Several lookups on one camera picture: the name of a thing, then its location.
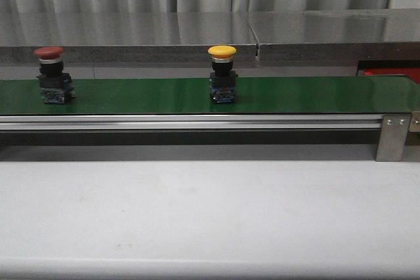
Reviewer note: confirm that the red mushroom push button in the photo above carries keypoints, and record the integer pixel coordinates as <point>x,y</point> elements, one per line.
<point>56,85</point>

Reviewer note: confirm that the red plastic tray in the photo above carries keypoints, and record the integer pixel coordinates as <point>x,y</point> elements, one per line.
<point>411,73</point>

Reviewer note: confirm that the grey stone countertop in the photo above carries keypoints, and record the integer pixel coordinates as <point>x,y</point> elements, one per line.
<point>165,45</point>

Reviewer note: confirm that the aluminium conveyor frame rail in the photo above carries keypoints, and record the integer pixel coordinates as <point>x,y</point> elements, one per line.
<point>152,122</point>

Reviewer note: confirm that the steel conveyor support leg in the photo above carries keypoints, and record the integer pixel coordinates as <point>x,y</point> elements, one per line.
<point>394,129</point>

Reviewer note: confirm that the yellow mushroom push button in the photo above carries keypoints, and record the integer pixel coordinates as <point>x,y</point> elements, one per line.
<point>223,78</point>

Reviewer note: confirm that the green conveyor belt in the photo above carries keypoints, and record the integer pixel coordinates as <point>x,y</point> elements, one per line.
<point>366,94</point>

